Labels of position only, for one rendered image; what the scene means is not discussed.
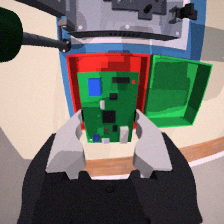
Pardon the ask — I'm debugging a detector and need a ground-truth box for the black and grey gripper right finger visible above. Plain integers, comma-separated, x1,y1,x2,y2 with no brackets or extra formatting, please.
133,109,203,224

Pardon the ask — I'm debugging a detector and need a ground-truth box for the green bin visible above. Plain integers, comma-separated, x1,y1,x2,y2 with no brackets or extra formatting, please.
143,55,213,128

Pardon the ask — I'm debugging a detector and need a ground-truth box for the red bin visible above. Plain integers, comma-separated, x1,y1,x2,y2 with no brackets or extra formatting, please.
66,53,150,113

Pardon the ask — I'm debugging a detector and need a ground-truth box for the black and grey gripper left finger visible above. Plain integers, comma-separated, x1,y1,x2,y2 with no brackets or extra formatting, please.
17,109,86,224

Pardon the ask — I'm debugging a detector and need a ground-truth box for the green circuit board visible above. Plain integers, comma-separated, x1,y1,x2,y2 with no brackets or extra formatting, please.
77,72,139,144

